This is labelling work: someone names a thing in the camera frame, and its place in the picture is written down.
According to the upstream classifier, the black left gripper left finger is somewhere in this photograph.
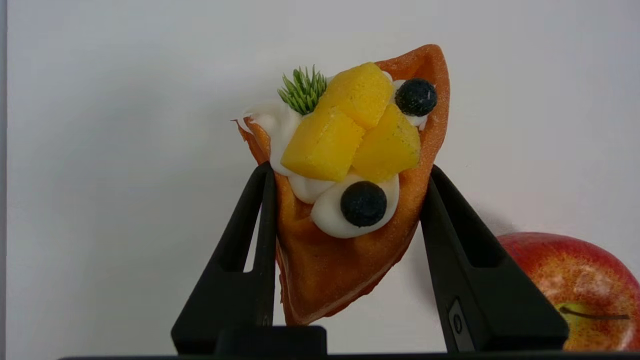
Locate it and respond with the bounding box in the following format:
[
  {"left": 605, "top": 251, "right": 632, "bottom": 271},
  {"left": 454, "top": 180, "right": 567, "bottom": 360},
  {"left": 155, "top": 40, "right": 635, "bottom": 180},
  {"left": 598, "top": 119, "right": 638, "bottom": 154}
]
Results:
[{"left": 171, "top": 161, "right": 328, "bottom": 357}]

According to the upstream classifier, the red apple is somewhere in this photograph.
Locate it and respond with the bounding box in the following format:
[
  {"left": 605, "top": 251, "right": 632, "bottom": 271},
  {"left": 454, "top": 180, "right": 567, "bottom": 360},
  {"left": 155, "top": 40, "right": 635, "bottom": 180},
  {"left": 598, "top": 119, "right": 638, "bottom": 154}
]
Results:
[{"left": 497, "top": 232, "right": 640, "bottom": 352}]

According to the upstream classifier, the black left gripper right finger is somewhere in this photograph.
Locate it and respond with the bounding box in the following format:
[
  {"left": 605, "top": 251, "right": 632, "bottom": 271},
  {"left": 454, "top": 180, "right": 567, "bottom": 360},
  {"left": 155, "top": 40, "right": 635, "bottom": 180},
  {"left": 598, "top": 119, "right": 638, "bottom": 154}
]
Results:
[{"left": 420, "top": 165, "right": 570, "bottom": 354}]

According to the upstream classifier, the triangle bread with fruit topping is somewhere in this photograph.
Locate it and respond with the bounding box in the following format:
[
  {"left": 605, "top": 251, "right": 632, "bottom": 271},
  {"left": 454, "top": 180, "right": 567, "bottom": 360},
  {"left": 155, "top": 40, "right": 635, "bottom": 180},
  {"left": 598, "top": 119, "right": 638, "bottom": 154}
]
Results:
[{"left": 231, "top": 44, "right": 451, "bottom": 327}]

